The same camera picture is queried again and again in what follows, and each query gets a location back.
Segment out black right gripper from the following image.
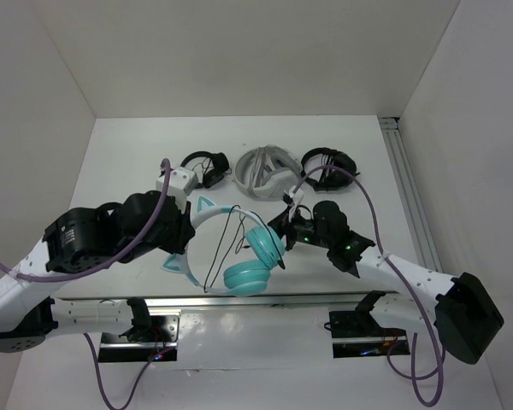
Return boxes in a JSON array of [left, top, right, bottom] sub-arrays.
[[252, 204, 332, 260]]

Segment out white grey gaming headset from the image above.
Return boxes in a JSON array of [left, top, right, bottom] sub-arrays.
[[233, 144, 302, 201]]

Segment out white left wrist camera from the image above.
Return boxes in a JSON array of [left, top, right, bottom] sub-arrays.
[[167, 167, 198, 211]]

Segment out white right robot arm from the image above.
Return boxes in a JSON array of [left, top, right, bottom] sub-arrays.
[[268, 201, 504, 365]]

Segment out aluminium table rail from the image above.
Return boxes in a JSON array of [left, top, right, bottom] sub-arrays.
[[55, 290, 405, 312]]

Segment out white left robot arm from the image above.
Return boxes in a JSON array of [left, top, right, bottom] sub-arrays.
[[0, 190, 195, 354]]

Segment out large black headset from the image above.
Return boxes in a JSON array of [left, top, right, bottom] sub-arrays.
[[300, 147, 359, 192]]

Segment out thin black audio cable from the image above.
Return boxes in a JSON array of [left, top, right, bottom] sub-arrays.
[[202, 208, 287, 295]]

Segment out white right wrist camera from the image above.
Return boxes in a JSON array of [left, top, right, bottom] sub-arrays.
[[282, 186, 304, 208]]

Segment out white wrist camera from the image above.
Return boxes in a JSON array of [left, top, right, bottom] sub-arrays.
[[282, 186, 304, 208], [167, 167, 198, 211]]

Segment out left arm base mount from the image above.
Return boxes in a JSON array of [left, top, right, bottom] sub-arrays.
[[97, 310, 180, 364]]

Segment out small black headphones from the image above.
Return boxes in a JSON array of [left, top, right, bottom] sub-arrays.
[[180, 150, 231, 189]]

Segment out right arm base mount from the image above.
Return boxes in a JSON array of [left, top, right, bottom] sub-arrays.
[[323, 310, 410, 359]]

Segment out aluminium corner frame post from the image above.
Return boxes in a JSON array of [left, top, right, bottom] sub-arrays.
[[378, 117, 443, 272]]

